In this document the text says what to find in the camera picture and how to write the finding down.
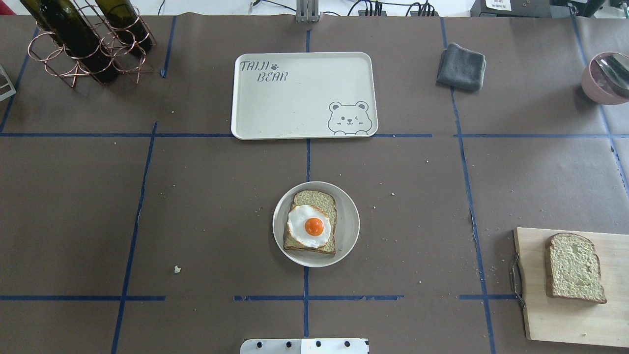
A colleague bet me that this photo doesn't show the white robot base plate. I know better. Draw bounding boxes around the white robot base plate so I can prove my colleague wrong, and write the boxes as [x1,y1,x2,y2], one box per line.
[240,338,370,354]

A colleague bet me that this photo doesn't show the fried egg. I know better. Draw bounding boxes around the fried egg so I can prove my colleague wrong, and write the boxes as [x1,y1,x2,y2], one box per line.
[286,205,332,249]

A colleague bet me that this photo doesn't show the folded grey cloth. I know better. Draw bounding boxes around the folded grey cloth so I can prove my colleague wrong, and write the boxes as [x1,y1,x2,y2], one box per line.
[436,42,486,91]

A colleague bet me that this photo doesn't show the round grey plate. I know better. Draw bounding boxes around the round grey plate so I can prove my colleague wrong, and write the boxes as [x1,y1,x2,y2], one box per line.
[271,181,360,267]

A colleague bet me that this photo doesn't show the grey aluminium post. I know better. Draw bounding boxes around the grey aluminium post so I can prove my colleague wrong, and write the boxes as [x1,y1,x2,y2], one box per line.
[296,0,321,23]

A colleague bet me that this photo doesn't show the dark green wine bottle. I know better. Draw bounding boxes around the dark green wine bottle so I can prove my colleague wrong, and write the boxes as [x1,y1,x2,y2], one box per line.
[20,0,119,84]

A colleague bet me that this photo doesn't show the white rack corner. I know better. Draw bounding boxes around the white rack corner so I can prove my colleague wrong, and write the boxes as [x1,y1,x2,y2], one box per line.
[0,65,16,101]

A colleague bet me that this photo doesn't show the pink bowl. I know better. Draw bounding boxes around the pink bowl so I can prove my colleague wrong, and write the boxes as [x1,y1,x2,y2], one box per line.
[580,52,628,106]

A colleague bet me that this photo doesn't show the wooden cutting board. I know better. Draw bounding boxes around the wooden cutting board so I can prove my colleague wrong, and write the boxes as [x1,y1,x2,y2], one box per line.
[513,227,629,347]

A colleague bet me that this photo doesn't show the copper wire bottle rack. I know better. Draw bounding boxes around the copper wire bottle rack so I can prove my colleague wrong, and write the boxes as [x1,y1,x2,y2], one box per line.
[22,0,156,88]

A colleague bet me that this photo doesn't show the bread slice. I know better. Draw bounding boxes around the bread slice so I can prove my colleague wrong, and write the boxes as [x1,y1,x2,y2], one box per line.
[283,190,337,255]
[544,233,607,304]

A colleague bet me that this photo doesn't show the cream bear serving tray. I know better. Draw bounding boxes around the cream bear serving tray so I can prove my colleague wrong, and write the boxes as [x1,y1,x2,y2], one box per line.
[231,52,379,140]

